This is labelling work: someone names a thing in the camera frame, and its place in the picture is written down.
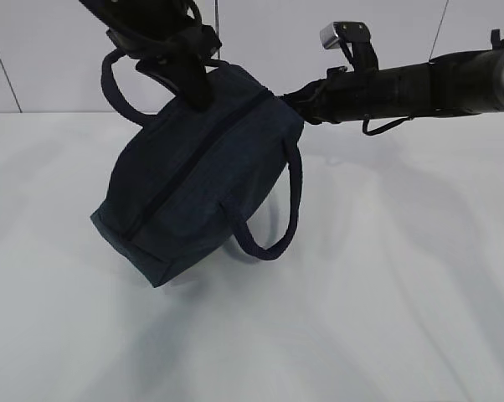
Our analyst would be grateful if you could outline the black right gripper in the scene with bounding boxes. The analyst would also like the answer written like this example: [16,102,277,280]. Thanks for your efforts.
[279,65,348,125]

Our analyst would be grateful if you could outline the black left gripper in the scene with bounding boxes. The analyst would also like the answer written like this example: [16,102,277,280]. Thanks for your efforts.
[105,23,222,111]

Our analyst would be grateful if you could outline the navy blue lunch bag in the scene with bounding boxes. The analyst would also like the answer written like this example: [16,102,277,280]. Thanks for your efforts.
[91,50,305,287]

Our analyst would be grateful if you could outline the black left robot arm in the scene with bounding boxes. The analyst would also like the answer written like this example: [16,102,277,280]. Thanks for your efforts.
[81,0,222,111]

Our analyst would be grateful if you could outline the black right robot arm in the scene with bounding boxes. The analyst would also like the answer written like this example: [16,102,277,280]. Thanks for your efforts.
[281,22,504,136]

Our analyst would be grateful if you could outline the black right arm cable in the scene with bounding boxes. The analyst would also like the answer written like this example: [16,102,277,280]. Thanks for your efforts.
[362,116,416,137]

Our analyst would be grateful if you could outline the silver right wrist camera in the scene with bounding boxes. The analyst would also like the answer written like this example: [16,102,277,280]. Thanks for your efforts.
[319,21,379,72]

